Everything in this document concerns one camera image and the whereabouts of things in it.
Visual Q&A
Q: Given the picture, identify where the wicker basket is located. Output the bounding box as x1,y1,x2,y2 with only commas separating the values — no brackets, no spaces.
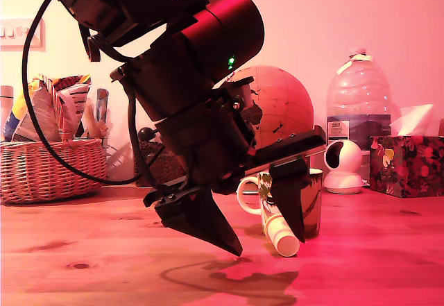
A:
0,129,108,205

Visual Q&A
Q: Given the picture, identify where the yellow blue snack bag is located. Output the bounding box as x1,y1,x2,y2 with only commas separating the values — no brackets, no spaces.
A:
1,75,46,142

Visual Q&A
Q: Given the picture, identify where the clear jar of coffee beans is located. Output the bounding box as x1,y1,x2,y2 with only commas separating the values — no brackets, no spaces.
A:
130,125,190,188

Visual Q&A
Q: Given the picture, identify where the red white printed bag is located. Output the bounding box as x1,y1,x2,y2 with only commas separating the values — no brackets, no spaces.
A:
48,74,93,140

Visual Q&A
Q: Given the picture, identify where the black coffee scoop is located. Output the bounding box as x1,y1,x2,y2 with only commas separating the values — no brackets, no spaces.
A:
137,127,155,144

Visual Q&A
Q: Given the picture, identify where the illustrated ceramic mug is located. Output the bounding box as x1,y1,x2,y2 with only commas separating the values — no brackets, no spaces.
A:
237,169,324,240

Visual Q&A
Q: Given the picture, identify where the wall switch plate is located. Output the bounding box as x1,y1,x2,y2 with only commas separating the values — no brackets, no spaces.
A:
0,17,46,52

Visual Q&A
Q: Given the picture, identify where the thick black cable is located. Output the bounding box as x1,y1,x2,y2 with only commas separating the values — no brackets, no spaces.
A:
126,76,164,196

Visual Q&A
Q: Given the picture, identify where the large clear water bottle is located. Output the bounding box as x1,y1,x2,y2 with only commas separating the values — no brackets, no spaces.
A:
325,47,393,151

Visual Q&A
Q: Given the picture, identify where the grey printed snack bag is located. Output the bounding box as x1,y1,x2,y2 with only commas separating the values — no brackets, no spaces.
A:
13,85,62,143

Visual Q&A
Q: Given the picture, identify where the white tissue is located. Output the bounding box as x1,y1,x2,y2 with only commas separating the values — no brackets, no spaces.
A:
388,103,435,137

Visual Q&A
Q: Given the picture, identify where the blue sachet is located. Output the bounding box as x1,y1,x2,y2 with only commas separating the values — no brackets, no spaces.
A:
96,88,110,124

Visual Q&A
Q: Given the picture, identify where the cork globe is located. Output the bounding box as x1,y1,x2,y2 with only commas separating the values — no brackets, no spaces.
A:
225,65,315,149

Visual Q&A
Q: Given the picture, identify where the thin black cable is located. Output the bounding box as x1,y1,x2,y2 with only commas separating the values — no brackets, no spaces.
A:
22,0,142,185

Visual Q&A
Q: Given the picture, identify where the floral tissue box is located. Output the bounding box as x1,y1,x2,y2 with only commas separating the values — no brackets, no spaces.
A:
368,135,444,198

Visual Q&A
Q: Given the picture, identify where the small white round camera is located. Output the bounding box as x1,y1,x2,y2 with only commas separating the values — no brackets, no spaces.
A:
323,139,365,195

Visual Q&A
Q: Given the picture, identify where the pale packet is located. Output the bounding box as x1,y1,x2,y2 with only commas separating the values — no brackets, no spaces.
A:
84,99,112,141

